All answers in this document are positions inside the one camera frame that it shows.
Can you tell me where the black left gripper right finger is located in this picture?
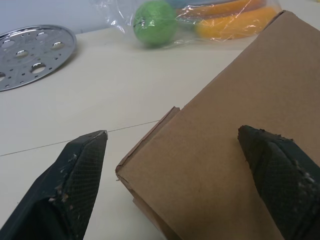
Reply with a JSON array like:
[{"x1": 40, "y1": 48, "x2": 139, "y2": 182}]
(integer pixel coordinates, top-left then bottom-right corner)
[{"x1": 237, "y1": 124, "x2": 320, "y2": 240}]

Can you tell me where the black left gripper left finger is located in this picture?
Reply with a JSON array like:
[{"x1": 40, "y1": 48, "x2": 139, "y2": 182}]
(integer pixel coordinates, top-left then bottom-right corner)
[{"x1": 0, "y1": 129, "x2": 109, "y2": 240}]

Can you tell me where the clear plastic bag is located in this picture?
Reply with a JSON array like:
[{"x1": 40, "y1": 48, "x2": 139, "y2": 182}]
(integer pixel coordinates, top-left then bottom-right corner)
[{"x1": 103, "y1": 0, "x2": 288, "y2": 50}]

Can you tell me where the brown cardboard box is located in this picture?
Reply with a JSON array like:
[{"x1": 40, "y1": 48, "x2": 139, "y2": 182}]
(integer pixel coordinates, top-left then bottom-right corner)
[{"x1": 114, "y1": 9, "x2": 320, "y2": 240}]

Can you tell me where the perforated steel steamer plate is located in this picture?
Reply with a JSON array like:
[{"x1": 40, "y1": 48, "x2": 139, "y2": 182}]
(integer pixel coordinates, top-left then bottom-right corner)
[{"x1": 0, "y1": 24, "x2": 77, "y2": 93}]

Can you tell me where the orange yellow plush toy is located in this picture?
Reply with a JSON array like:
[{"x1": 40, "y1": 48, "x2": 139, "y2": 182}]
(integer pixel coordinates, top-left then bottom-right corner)
[{"x1": 194, "y1": 6, "x2": 278, "y2": 40}]

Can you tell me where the green ball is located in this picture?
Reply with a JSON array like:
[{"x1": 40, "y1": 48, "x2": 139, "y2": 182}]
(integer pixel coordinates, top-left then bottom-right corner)
[{"x1": 132, "y1": 0, "x2": 178, "y2": 48}]

